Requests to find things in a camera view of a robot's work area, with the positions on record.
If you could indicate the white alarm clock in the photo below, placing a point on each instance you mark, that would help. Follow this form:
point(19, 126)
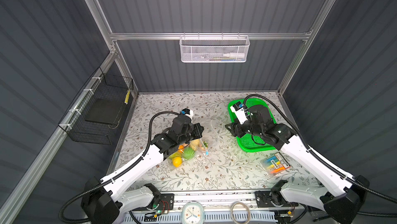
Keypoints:
point(193, 213)

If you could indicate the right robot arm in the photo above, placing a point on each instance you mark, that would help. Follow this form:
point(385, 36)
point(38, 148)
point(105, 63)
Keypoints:
point(340, 199)

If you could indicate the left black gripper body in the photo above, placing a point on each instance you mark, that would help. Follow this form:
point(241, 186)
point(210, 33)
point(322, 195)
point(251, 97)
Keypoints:
point(193, 133)

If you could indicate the white wire mesh basket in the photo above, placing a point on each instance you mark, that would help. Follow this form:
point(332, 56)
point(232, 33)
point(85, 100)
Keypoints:
point(214, 49)

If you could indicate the orange carrot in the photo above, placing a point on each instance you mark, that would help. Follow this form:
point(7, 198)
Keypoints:
point(181, 149)

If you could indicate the pack of coloured markers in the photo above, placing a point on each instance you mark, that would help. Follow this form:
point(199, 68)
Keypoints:
point(275, 164)

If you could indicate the green plastic basket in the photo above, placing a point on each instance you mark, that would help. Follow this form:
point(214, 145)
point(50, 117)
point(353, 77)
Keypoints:
point(246, 143)

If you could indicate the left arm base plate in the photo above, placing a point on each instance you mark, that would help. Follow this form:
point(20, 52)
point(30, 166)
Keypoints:
point(159, 203)

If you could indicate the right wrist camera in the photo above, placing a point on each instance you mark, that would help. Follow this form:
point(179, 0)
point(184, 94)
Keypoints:
point(239, 110)

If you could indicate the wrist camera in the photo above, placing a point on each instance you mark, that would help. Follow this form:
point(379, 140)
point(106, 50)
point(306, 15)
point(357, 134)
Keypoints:
point(239, 110)
point(187, 112)

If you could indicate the clear zip top bag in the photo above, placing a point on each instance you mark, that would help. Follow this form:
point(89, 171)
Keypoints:
point(203, 146)

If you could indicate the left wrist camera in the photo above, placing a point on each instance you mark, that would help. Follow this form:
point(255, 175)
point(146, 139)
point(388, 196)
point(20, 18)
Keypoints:
point(187, 112)

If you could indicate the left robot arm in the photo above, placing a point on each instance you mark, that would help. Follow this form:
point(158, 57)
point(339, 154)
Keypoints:
point(105, 204)

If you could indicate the green cabbage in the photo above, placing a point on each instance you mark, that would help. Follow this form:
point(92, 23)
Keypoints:
point(188, 153)

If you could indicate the black stapler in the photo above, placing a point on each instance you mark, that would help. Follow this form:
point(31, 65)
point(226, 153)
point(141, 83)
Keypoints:
point(318, 216)

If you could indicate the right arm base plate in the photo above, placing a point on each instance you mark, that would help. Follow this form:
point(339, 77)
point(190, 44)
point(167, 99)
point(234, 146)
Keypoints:
point(265, 198)

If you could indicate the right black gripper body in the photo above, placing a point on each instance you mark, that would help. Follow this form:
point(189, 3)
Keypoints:
point(246, 127)

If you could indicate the yellow lemon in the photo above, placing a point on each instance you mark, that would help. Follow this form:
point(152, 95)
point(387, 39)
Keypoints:
point(177, 161)

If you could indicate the black wire basket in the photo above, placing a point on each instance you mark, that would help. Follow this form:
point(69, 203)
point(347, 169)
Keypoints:
point(99, 115)

